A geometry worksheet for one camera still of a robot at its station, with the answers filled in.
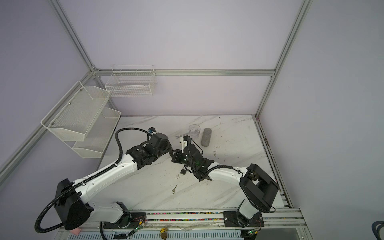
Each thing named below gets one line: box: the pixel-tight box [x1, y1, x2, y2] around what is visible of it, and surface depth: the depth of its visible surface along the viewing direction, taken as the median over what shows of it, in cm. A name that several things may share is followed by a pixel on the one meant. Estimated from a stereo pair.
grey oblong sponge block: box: [201, 127, 212, 147], surface depth 106 cm
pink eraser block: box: [72, 227, 81, 236], surface depth 71 cm
